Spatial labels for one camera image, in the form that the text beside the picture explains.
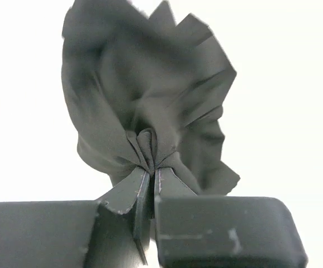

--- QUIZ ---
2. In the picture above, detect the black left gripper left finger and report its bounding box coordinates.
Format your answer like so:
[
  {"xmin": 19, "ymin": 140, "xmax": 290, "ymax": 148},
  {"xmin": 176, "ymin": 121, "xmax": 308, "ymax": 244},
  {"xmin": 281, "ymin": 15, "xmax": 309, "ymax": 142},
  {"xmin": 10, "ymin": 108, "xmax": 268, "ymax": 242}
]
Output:
[{"xmin": 0, "ymin": 170, "xmax": 150, "ymax": 267}]

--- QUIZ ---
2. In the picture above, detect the black shirt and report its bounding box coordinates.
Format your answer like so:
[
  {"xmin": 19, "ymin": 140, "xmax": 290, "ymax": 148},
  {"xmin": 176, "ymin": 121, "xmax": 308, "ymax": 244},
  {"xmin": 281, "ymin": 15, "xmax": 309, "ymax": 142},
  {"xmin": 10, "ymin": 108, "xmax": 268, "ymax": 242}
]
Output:
[{"xmin": 61, "ymin": 1, "xmax": 240, "ymax": 195}]

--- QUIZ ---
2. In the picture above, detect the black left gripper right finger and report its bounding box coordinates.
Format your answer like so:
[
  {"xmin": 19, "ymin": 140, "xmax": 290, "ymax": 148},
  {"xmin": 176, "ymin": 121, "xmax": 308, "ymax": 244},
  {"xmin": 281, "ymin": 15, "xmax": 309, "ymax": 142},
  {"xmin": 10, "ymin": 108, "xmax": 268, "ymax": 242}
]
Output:
[{"xmin": 154, "ymin": 169, "xmax": 308, "ymax": 268}]

